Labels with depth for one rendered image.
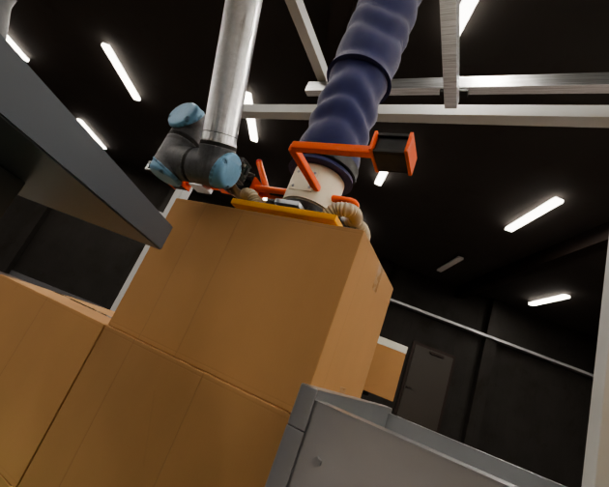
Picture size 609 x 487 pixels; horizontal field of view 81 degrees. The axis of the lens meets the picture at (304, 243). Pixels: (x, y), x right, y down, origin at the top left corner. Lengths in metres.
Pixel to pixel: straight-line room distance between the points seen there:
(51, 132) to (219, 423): 0.62
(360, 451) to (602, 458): 1.42
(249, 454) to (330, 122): 0.90
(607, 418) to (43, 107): 1.89
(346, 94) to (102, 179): 0.96
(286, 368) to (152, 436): 0.33
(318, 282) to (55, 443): 0.73
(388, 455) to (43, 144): 0.50
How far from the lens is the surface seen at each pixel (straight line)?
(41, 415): 1.18
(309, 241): 0.82
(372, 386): 2.81
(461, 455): 1.18
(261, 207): 1.01
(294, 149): 0.91
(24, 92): 0.33
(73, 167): 0.38
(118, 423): 0.99
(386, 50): 1.39
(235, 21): 0.98
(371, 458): 0.54
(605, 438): 1.89
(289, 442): 0.58
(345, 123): 1.18
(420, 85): 3.52
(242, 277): 0.87
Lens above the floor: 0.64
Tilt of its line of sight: 17 degrees up
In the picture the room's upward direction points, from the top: 22 degrees clockwise
